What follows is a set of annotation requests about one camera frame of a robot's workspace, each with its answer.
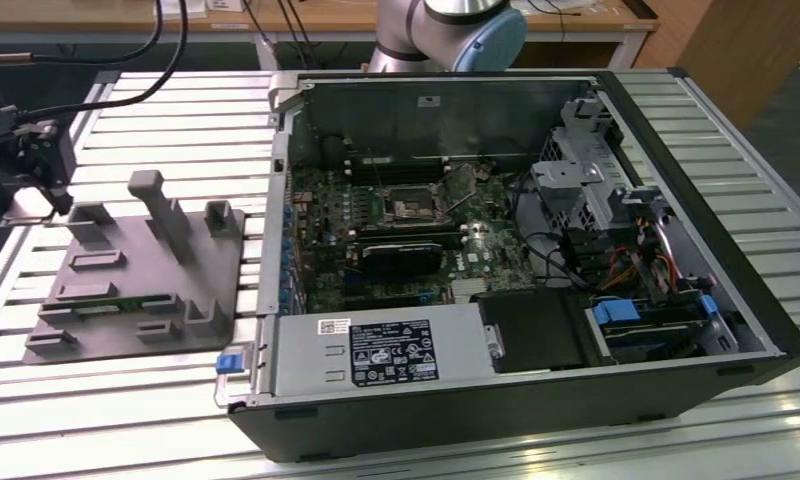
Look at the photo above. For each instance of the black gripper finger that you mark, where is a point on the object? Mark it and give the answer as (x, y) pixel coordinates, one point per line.
(57, 180)

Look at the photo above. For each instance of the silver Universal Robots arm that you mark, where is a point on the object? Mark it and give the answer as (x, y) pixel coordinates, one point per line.
(441, 30)

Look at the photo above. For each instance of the black RAM slot bank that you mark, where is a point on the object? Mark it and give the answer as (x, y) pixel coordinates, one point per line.
(401, 170)
(408, 235)

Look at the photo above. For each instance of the CPU socket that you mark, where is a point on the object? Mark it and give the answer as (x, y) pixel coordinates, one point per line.
(410, 210)

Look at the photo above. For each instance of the gray parts rack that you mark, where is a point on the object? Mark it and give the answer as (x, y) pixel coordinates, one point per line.
(154, 280)

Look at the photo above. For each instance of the green RAM stick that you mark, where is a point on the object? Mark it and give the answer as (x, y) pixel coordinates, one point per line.
(134, 303)

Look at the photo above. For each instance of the small white box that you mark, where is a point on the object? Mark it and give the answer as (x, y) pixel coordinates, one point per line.
(229, 5)

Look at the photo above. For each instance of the blue case latch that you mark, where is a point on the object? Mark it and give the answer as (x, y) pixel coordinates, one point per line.
(233, 362)

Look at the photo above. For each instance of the thin metal locking lever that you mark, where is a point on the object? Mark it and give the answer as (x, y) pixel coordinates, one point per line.
(377, 167)

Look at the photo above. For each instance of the silver power supply unit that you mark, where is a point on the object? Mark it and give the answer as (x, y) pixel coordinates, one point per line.
(307, 360)

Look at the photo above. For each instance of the black graphics card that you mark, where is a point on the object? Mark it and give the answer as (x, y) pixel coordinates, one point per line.
(401, 260)

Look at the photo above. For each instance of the small silver heatsink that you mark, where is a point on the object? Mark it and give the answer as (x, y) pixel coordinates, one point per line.
(473, 290)

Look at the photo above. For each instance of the green motherboard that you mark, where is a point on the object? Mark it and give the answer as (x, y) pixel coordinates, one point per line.
(494, 250)

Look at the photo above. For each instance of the black open PC case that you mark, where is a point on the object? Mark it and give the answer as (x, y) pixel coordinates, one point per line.
(441, 425)

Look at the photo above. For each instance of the silver metal drive cage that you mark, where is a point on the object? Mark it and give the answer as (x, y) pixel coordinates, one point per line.
(564, 175)

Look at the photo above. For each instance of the black plastic shroud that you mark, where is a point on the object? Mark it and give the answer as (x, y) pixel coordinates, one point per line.
(534, 330)

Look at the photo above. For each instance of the wooden desk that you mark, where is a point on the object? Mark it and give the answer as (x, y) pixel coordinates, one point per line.
(594, 20)

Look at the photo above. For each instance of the blue disk carrier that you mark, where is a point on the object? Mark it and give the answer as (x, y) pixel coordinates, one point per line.
(617, 315)

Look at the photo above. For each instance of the blue plastic clip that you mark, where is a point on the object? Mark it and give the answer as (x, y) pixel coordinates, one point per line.
(709, 307)

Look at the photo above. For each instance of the brown wooden cabinet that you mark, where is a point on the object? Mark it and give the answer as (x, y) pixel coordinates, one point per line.
(754, 50)

